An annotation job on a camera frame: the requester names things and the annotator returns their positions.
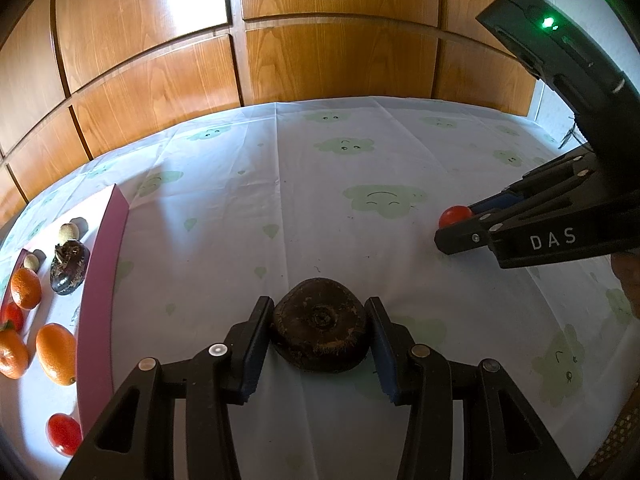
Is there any dark brown fruit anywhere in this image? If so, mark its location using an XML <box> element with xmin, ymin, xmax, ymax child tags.
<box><xmin>270</xmin><ymin>277</ymin><xmax>372</xmax><ymax>373</ymax></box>

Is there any orange tomato with stem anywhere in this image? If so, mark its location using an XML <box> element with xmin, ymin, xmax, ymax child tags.
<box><xmin>0</xmin><ymin>321</ymin><xmax>31</xmax><ymax>380</ymax></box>

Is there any white cloud-print tablecloth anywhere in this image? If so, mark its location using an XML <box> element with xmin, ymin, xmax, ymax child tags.
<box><xmin>0</xmin><ymin>96</ymin><xmax>640</xmax><ymax>480</ymax></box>

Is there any dark shiny wrinkled fruit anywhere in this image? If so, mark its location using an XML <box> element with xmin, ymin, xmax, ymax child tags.
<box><xmin>50</xmin><ymin>240</ymin><xmax>91</xmax><ymax>296</ymax></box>

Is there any person's right hand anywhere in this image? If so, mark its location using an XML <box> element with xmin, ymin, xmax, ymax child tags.
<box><xmin>611</xmin><ymin>251</ymin><xmax>640</xmax><ymax>322</ymax></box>

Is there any dark mesh object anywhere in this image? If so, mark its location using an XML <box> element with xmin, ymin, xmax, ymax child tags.
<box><xmin>582</xmin><ymin>400</ymin><xmax>640</xmax><ymax>480</ymax></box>

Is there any red cherry tomato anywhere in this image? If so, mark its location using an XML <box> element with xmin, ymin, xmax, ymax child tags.
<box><xmin>46</xmin><ymin>412</ymin><xmax>83</xmax><ymax>457</ymax></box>
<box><xmin>0</xmin><ymin>302</ymin><xmax>25</xmax><ymax>333</ymax></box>
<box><xmin>439</xmin><ymin>204</ymin><xmax>473</xmax><ymax>229</ymax></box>

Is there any oblong orange-yellow tomato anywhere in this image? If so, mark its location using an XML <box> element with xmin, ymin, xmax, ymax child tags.
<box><xmin>35</xmin><ymin>322</ymin><xmax>78</xmax><ymax>387</ymax></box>

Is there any pink shallow cardboard box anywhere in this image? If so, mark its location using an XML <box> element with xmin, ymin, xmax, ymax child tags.
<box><xmin>0</xmin><ymin>184</ymin><xmax>132</xmax><ymax>466</ymax></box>

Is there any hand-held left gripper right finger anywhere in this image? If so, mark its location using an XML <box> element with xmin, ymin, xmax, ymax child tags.
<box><xmin>364</xmin><ymin>296</ymin><xmax>578</xmax><ymax>480</ymax></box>

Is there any orange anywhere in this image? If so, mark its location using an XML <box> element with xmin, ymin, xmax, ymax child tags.
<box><xmin>10</xmin><ymin>267</ymin><xmax>43</xmax><ymax>311</ymax></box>

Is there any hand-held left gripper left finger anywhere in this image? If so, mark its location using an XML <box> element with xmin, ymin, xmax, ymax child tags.
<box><xmin>60</xmin><ymin>296</ymin><xmax>275</xmax><ymax>480</ymax></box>

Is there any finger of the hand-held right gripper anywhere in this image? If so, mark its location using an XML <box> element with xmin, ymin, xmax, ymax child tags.
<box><xmin>467</xmin><ymin>152</ymin><xmax>601</xmax><ymax>216</ymax></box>
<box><xmin>434</xmin><ymin>212</ymin><xmax>501</xmax><ymax>257</ymax></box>

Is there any wooden wardrobe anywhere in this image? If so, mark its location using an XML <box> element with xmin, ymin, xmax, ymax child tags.
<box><xmin>0</xmin><ymin>0</ymin><xmax>551</xmax><ymax>226</ymax></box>

